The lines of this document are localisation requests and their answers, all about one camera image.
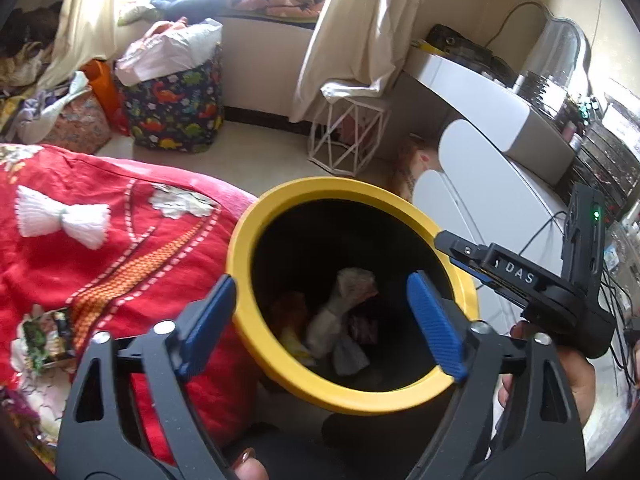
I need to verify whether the orange bag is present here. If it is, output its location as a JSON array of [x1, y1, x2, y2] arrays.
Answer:
[[80, 59, 131, 136]]

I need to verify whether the white paper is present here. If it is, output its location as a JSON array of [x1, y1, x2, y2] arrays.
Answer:
[[336, 267, 377, 306]]

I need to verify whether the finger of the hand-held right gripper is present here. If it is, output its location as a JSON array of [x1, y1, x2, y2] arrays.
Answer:
[[434, 231, 493, 273], [452, 259, 528, 311]]

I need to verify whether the person's left hand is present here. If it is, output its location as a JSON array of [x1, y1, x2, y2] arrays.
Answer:
[[232, 447, 271, 480]]

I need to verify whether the person's right hand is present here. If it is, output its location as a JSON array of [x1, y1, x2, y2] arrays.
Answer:
[[497, 321, 597, 413]]

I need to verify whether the curved vanity mirror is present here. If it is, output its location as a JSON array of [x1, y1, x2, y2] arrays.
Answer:
[[510, 15, 593, 106]]

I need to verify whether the person's black trouser leg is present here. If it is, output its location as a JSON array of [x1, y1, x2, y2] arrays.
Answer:
[[320, 407, 453, 480]]

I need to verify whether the colourful clothes pile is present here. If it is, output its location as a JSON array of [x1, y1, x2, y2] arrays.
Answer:
[[0, 42, 53, 92]]

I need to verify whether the pink printed box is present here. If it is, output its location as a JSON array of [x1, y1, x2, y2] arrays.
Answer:
[[392, 135, 436, 201]]

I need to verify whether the grey wall cable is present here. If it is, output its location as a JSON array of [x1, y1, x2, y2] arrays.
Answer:
[[486, 0, 547, 55]]

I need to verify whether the short cream curtain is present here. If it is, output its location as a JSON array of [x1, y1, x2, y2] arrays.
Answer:
[[37, 0, 126, 93]]

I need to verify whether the long cream curtain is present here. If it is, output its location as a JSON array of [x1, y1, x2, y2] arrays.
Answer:
[[290, 0, 451, 123]]

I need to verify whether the clear cosmetics organizer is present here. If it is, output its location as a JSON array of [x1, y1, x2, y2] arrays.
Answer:
[[575, 92, 640, 211]]

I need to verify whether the pale cloth bundle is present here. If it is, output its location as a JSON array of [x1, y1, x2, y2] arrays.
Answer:
[[117, 2, 156, 26]]

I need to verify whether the white plastic bag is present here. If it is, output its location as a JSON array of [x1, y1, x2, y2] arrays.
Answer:
[[305, 305, 371, 378], [115, 17, 223, 86]]

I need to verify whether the floral fabric bag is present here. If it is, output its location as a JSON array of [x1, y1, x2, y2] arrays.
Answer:
[[42, 92, 113, 156]]

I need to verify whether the red floral blanket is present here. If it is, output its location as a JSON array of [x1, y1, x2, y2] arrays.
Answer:
[[0, 144, 261, 466]]

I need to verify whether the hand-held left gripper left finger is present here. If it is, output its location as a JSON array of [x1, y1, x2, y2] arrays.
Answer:
[[55, 274, 238, 480]]

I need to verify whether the dinosaur print storage bag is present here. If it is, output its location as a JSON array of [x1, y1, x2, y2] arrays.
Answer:
[[120, 45, 226, 153]]

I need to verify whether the white vanity desk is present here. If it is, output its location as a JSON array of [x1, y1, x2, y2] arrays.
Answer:
[[405, 52, 576, 186]]

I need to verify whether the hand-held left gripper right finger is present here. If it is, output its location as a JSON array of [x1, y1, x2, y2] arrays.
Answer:
[[406, 270, 586, 480]]

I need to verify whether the black bag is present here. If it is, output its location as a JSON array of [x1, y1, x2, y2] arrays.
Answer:
[[425, 24, 518, 86]]

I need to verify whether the red plastic wrapper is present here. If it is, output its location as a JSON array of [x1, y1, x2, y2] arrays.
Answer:
[[349, 312, 381, 345]]

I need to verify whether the yellow rimmed black trash bin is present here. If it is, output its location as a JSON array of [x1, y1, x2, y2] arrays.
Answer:
[[226, 176, 482, 461]]

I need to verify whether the green snack packet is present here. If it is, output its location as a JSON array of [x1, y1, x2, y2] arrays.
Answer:
[[20, 307, 77, 373]]

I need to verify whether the yellow orange wrapper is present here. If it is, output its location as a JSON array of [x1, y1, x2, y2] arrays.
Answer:
[[272, 292, 318, 367]]

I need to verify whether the white wire stool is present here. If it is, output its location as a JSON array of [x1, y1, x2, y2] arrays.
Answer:
[[307, 95, 391, 177]]

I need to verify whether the orange cloth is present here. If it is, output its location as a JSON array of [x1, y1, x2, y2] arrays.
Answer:
[[145, 16, 188, 37]]

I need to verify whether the white drawer unit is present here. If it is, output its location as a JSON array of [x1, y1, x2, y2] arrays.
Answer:
[[411, 119, 621, 441]]

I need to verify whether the white bow-shaped cloth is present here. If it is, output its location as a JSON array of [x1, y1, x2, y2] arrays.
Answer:
[[15, 185, 112, 251]]

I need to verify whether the grey white cloth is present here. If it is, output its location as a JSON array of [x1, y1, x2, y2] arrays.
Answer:
[[10, 70, 93, 146]]

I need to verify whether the white window bench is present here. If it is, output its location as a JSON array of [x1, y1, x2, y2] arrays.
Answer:
[[220, 12, 321, 128]]

